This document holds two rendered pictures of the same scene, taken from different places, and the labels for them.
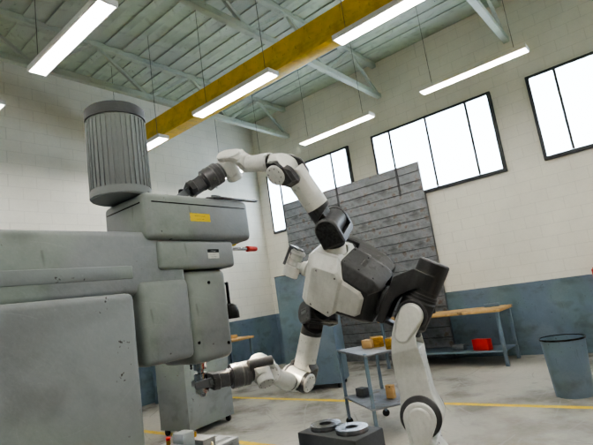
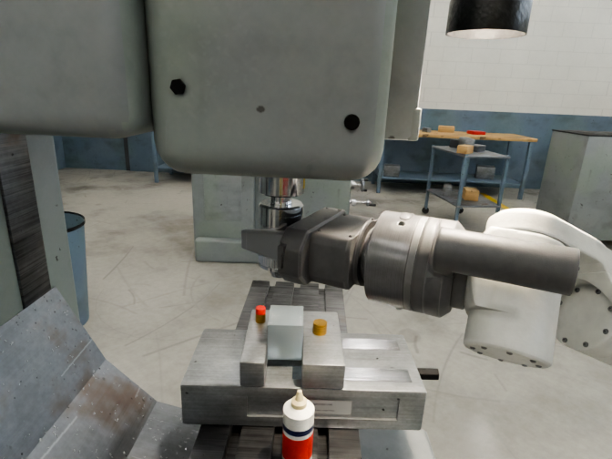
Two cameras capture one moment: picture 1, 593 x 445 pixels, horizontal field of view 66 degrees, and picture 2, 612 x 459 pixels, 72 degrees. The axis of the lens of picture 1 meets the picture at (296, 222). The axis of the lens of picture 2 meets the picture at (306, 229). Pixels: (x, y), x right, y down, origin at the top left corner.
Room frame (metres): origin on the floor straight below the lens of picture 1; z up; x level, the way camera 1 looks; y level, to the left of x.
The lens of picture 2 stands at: (1.47, 0.07, 1.38)
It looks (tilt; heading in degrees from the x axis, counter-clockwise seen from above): 18 degrees down; 53
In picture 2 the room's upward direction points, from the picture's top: 2 degrees clockwise
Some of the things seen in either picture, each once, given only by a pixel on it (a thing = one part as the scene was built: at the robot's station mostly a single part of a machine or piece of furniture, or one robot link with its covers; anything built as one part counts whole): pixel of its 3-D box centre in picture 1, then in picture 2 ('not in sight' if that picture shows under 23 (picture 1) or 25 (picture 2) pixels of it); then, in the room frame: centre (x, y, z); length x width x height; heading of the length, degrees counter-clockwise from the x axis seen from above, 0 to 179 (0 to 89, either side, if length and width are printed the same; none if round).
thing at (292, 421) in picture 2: not in sight; (298, 425); (1.74, 0.41, 0.97); 0.04 x 0.04 x 0.11
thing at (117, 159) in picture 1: (117, 154); not in sight; (1.51, 0.58, 2.05); 0.20 x 0.20 x 0.32
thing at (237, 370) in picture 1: (226, 378); (361, 254); (1.75, 0.34, 1.23); 0.13 x 0.12 x 0.10; 26
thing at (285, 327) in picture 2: (183, 441); (285, 331); (1.79, 0.53, 1.03); 0.06 x 0.05 x 0.06; 54
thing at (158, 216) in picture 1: (181, 224); not in sight; (1.70, 0.43, 1.81); 0.47 x 0.26 x 0.16; 142
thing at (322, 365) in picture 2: (196, 441); (321, 346); (1.84, 0.50, 1.00); 0.15 x 0.06 x 0.04; 54
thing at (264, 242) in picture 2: (204, 384); (266, 244); (1.68, 0.41, 1.23); 0.06 x 0.02 x 0.03; 117
